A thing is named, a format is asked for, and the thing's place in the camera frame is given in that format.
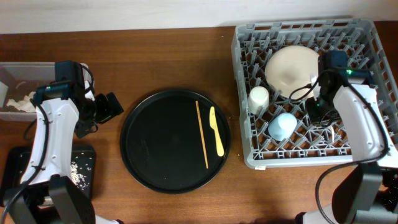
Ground white plastic fork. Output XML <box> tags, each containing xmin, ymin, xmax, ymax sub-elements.
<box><xmin>328</xmin><ymin>125</ymin><xmax>335</xmax><ymax>143</ymax></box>

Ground blue cup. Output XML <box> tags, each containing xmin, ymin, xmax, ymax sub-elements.
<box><xmin>268</xmin><ymin>113</ymin><xmax>297</xmax><ymax>141</ymax></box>

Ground beige plate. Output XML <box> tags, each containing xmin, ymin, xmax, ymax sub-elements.
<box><xmin>265</xmin><ymin>45</ymin><xmax>320</xmax><ymax>99</ymax></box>

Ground white cup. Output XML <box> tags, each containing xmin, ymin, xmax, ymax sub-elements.
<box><xmin>248</xmin><ymin>86</ymin><xmax>269</xmax><ymax>114</ymax></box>

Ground large white tissue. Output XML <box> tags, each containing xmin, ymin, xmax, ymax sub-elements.
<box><xmin>6</xmin><ymin>91</ymin><xmax>35</xmax><ymax>113</ymax></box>

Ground rice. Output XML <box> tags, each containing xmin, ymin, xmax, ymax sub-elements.
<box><xmin>71</xmin><ymin>152</ymin><xmax>93</xmax><ymax>190</ymax></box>

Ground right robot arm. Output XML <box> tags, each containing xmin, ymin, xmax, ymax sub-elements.
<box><xmin>295</xmin><ymin>50</ymin><xmax>397</xmax><ymax>223</ymax></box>

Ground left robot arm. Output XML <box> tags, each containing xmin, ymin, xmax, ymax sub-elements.
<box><xmin>1</xmin><ymin>60</ymin><xmax>124</xmax><ymax>223</ymax></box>

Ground grey dishwasher rack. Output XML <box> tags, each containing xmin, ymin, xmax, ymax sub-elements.
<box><xmin>231</xmin><ymin>19</ymin><xmax>397</xmax><ymax>170</ymax></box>

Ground round black serving tray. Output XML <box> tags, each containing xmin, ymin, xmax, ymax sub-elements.
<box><xmin>120</xmin><ymin>89</ymin><xmax>231</xmax><ymax>194</ymax></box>

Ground clear plastic bin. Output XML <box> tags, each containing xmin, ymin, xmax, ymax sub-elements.
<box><xmin>0</xmin><ymin>62</ymin><xmax>91</xmax><ymax>123</ymax></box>

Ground black rectangular tray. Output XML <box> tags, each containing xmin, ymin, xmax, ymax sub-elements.
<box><xmin>1</xmin><ymin>145</ymin><xmax>96</xmax><ymax>207</ymax></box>

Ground white label on bin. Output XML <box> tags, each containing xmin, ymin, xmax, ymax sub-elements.
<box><xmin>0</xmin><ymin>82</ymin><xmax>9</xmax><ymax>108</ymax></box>

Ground wooden chopstick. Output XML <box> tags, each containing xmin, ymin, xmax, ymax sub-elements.
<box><xmin>195</xmin><ymin>100</ymin><xmax>209</xmax><ymax>169</ymax></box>

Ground yellow plastic knife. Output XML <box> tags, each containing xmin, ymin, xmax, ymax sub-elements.
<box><xmin>209</xmin><ymin>106</ymin><xmax>224</xmax><ymax>157</ymax></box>

